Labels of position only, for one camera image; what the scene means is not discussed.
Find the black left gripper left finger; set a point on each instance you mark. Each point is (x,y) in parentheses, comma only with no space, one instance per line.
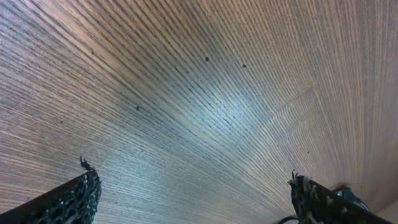
(75,201)

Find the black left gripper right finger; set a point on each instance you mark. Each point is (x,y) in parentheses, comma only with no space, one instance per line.
(316,204)

